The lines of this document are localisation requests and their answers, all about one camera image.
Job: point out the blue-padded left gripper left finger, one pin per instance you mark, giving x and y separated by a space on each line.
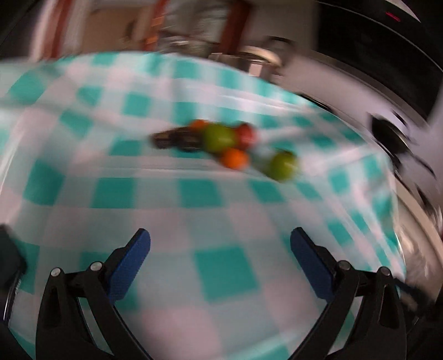
62 330

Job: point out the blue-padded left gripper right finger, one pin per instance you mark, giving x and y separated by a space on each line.
379 329

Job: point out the orange tangerine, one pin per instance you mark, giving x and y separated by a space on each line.
234 158
198 124

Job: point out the dark brown passion fruit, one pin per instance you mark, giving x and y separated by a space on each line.
166 139

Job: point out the red tomato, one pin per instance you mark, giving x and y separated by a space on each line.
246 136

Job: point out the large green tomato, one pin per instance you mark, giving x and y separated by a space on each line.
217 137

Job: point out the teal white checkered tablecloth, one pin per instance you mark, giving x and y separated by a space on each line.
80 175

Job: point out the steel pot with lid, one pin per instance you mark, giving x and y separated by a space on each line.
255 61

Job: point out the red wooden door frame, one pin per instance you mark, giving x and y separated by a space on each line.
196 28

